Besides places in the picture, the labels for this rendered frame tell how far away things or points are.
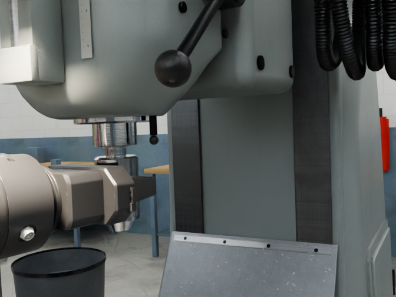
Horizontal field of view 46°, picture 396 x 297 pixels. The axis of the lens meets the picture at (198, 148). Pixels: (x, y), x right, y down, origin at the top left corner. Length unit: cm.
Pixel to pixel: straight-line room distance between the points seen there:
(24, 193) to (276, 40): 39
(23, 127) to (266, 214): 622
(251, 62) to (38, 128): 622
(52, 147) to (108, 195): 609
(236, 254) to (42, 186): 51
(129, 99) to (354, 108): 49
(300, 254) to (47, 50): 56
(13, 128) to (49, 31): 666
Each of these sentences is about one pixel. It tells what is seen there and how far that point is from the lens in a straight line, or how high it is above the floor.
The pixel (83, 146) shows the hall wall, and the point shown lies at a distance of 616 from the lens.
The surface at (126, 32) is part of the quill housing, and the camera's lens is 41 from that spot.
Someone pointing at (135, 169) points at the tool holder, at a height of 125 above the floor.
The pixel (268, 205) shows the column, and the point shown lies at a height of 115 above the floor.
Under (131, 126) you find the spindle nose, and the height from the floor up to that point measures 130.
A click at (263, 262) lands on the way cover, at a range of 84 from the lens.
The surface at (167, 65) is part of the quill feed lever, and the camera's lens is 36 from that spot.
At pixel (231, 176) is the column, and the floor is 120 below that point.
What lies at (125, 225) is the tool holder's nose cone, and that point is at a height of 119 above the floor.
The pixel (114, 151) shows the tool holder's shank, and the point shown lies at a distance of 50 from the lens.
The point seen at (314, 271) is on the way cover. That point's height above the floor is 105.
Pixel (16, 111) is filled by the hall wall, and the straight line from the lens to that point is 703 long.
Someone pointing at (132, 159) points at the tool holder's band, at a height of 126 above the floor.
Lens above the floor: 130
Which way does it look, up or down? 3 degrees down
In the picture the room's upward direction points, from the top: 2 degrees counter-clockwise
